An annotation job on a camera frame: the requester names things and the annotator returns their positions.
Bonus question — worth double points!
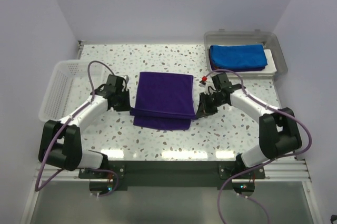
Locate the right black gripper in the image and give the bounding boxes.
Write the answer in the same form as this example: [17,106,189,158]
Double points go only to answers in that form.
[196,91,226,119]

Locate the purple towel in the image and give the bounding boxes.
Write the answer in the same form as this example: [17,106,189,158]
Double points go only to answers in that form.
[208,49,265,72]
[130,72,195,130]

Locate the blue towel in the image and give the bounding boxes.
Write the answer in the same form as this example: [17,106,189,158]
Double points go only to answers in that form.
[209,44,267,71]

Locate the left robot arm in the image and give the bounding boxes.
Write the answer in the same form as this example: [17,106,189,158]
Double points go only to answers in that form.
[38,74,131,178]

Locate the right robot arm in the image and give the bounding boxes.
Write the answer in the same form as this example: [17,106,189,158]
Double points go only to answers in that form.
[196,73,302,178]

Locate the white plastic laundry basket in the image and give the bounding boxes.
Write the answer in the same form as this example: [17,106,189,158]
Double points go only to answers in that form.
[38,60,92,122]

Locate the white folded towel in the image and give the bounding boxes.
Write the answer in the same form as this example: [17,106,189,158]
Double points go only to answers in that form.
[210,48,277,75]

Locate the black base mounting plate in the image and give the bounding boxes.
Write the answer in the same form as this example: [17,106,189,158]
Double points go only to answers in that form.
[78,160,266,192]

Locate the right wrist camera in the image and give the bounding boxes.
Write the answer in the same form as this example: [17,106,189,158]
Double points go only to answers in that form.
[200,80,213,95]

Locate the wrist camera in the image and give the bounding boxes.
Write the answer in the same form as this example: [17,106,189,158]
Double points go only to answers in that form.
[123,75,130,83]
[200,80,213,95]

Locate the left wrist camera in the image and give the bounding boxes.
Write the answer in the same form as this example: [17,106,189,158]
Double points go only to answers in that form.
[123,75,130,83]

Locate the aluminium rail frame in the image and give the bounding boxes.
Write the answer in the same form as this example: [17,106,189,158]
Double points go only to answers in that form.
[33,40,313,182]

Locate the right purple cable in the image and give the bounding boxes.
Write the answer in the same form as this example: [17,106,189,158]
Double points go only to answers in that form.
[202,69,313,224]

